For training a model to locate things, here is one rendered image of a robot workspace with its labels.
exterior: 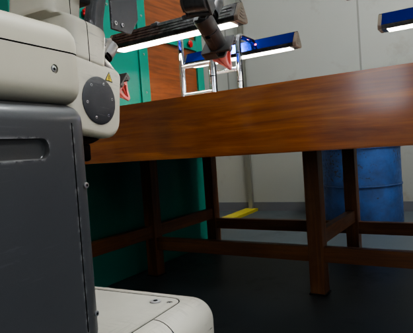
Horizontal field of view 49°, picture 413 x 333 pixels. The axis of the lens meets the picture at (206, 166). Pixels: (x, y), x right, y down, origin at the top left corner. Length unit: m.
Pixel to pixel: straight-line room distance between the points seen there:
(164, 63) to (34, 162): 1.97
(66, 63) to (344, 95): 0.68
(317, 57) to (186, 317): 3.33
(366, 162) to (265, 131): 1.98
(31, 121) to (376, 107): 0.78
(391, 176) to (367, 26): 1.36
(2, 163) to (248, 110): 0.77
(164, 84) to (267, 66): 1.80
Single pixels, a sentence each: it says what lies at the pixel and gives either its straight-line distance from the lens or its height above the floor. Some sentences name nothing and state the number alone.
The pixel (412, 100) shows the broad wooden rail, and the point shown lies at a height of 0.68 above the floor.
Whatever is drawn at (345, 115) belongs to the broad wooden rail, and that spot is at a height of 0.66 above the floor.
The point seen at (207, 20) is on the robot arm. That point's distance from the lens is 1.34.
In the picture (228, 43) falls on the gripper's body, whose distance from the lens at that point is 1.38.
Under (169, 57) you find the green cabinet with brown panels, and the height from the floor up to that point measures 1.14.
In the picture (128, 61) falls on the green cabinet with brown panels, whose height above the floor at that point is 1.07.
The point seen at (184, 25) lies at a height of 1.07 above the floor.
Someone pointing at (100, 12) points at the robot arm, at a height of 1.09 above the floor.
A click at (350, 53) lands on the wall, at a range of 4.01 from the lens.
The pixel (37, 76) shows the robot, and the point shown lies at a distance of 0.69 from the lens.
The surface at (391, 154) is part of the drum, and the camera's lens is 3.24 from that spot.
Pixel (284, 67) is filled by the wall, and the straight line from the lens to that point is 4.14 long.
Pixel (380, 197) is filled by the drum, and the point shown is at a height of 0.20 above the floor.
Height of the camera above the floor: 0.60
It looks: 2 degrees down
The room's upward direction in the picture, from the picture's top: 4 degrees counter-clockwise
